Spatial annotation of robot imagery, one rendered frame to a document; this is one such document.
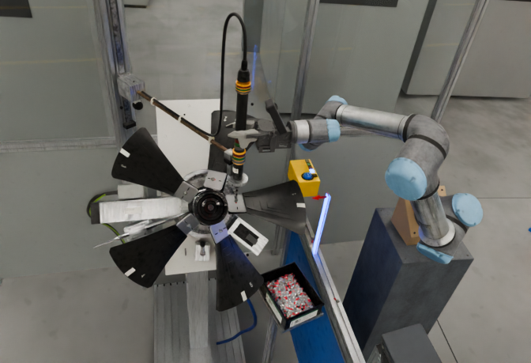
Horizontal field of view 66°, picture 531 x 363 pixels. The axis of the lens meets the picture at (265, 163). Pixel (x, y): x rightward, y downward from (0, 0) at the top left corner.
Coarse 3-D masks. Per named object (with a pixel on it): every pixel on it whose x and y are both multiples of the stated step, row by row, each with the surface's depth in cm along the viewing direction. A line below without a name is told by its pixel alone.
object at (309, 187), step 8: (296, 160) 188; (304, 160) 188; (288, 168) 189; (296, 168) 183; (304, 168) 183; (288, 176) 190; (296, 176) 178; (312, 176) 179; (304, 184) 177; (312, 184) 178; (304, 192) 180; (312, 192) 181
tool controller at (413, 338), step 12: (420, 324) 105; (384, 336) 105; (396, 336) 104; (408, 336) 104; (420, 336) 103; (384, 348) 104; (396, 348) 102; (408, 348) 101; (420, 348) 101; (432, 348) 100; (384, 360) 107; (396, 360) 100; (408, 360) 99; (420, 360) 99; (432, 360) 98
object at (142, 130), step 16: (144, 128) 134; (128, 144) 135; (144, 144) 135; (128, 160) 138; (144, 160) 137; (160, 160) 136; (112, 176) 141; (128, 176) 141; (144, 176) 140; (160, 176) 139; (176, 176) 138
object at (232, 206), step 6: (228, 198) 146; (234, 198) 147; (240, 198) 148; (228, 204) 144; (234, 204) 144; (240, 204) 145; (228, 210) 141; (234, 210) 141; (240, 210) 142; (246, 210) 143
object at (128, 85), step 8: (128, 72) 166; (120, 80) 161; (128, 80) 162; (136, 80) 162; (120, 88) 164; (128, 88) 159; (136, 88) 161; (144, 88) 163; (128, 96) 162; (136, 96) 162
